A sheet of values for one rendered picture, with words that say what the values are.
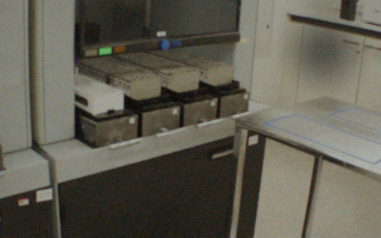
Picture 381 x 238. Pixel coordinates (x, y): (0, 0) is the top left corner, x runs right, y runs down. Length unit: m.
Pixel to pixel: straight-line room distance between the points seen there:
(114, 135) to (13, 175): 0.31
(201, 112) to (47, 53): 0.52
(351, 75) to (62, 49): 2.50
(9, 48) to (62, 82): 0.18
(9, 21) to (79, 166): 0.42
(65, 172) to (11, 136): 0.17
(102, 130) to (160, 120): 0.20
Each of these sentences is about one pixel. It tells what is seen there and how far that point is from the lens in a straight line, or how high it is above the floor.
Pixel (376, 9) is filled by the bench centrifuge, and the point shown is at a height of 1.01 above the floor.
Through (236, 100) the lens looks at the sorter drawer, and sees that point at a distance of 1.66.
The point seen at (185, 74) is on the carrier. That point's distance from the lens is 1.58.
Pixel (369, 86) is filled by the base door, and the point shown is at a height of 0.50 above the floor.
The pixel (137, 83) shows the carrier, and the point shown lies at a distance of 1.47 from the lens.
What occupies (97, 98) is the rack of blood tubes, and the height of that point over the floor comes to 0.86.
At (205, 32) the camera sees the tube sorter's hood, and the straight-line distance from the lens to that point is 1.61.
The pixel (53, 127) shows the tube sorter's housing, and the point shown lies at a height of 0.78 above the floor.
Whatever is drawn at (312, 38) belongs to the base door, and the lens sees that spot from 3.67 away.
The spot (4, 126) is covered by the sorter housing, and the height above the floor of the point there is 0.81.
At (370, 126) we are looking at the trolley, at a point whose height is 0.82.
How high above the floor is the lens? 1.24
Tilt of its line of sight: 18 degrees down
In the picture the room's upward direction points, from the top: 3 degrees clockwise
